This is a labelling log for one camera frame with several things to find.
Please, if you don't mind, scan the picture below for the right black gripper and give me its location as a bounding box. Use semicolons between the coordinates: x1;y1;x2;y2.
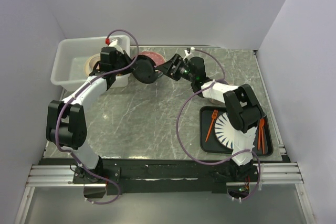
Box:
156;54;195;83

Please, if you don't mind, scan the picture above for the black round patterned plate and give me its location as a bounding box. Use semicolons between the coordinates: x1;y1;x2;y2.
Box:
132;55;163;84

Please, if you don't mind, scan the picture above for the pink scalloped plate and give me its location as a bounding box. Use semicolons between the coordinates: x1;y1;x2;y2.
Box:
138;51;166;69

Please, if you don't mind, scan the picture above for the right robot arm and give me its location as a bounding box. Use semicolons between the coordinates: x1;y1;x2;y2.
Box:
157;54;265;181

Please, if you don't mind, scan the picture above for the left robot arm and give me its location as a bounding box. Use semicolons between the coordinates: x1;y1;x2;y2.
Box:
46;46;137;183

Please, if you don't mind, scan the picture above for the translucent white plastic bin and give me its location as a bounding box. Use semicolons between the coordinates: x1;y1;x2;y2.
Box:
50;36;131;93

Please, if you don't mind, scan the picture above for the beige mug with purple interior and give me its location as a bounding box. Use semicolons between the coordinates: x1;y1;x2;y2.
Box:
208;80;237;104

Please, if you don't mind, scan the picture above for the black rectangular serving tray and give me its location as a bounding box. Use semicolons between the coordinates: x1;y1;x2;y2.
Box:
199;106;274;157

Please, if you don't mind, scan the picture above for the white plate with blue stripes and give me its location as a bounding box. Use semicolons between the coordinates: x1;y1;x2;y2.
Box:
214;112;257;150

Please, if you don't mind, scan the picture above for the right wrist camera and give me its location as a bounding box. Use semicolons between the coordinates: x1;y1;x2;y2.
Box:
183;47;195;60

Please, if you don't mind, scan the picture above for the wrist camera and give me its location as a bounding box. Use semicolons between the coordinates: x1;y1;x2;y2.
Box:
105;36;127;52
183;47;195;60

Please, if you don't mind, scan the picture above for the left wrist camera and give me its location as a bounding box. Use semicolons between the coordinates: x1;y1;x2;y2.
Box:
105;36;127;52

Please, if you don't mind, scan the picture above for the aluminium rail frame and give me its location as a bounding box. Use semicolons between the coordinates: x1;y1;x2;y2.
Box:
13;42;316;224

